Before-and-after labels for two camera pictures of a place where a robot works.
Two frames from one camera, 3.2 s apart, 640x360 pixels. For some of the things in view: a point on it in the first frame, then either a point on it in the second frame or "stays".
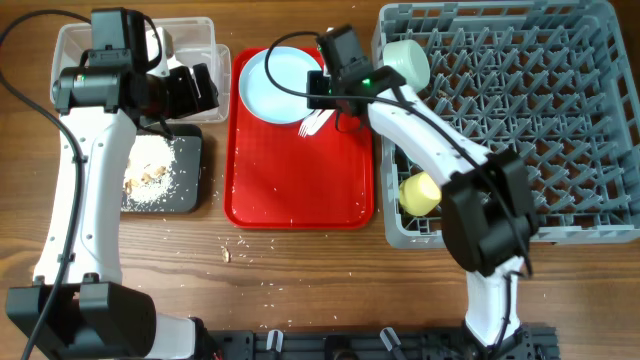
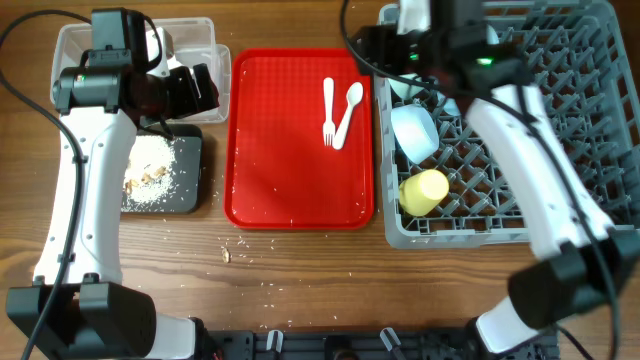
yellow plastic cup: (419, 195) stays
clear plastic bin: (193, 41) stays
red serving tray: (276, 179) stays
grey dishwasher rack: (554, 81) stays
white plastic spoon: (320, 122) to (354, 95)
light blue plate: (289, 68) to (492, 36)
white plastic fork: (308, 122) to (328, 127)
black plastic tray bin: (184, 195) stays
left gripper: (189, 102) stays
